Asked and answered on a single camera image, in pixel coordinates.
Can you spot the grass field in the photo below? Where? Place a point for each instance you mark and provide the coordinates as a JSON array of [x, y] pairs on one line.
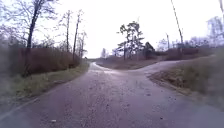
[[126, 64]]

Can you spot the group of pine trees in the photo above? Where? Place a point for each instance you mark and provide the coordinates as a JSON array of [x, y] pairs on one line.
[[132, 40]]

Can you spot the grey asphalt road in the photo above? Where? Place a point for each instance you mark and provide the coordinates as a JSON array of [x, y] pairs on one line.
[[110, 100]]

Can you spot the small bare trees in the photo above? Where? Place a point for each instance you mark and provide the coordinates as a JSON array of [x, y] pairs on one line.
[[81, 45]]

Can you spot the dark evergreen tree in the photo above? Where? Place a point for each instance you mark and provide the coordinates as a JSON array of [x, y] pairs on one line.
[[148, 51]]

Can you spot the short pole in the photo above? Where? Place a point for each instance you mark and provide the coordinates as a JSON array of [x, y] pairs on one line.
[[168, 41]]

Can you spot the brown hedge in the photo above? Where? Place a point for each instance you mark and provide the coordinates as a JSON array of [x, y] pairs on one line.
[[46, 61]]

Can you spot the brown bushes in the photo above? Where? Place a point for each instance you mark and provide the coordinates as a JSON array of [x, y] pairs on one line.
[[186, 52]]

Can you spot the tall pole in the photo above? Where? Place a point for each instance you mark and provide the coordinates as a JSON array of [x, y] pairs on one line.
[[178, 25]]

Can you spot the grass verge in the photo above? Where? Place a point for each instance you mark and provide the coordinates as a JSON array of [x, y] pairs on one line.
[[36, 83], [193, 76]]

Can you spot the large bare tree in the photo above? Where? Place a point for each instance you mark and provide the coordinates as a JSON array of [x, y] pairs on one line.
[[32, 28]]

